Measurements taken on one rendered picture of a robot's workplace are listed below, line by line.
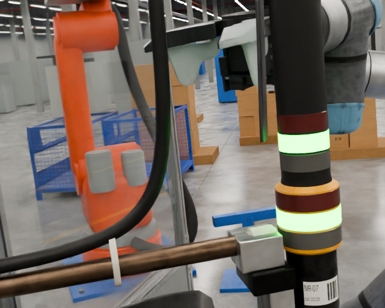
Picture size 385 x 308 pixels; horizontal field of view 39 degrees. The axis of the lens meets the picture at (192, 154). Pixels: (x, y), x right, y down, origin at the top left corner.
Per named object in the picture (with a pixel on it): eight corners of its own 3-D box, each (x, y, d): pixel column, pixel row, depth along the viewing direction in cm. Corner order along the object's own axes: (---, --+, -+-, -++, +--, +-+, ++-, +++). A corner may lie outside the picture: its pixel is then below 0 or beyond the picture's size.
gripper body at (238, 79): (276, 94, 54) (333, 69, 62) (266, 6, 51) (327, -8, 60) (217, 93, 59) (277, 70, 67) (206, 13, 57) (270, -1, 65)
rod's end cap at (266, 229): (251, 233, 35) (280, 228, 36) (242, 225, 37) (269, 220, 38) (253, 262, 36) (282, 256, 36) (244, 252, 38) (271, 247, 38)
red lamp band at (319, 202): (290, 216, 34) (289, 198, 34) (266, 200, 39) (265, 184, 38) (352, 206, 35) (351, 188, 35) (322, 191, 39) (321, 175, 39)
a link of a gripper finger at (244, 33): (259, 96, 46) (280, 75, 54) (251, 26, 44) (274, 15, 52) (224, 99, 47) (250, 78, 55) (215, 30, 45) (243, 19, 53)
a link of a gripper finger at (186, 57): (153, 97, 53) (233, 78, 57) (142, 36, 51) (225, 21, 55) (142, 94, 56) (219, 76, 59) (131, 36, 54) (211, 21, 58)
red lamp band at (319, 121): (289, 135, 34) (288, 117, 34) (270, 129, 37) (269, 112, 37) (337, 129, 35) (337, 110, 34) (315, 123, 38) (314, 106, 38)
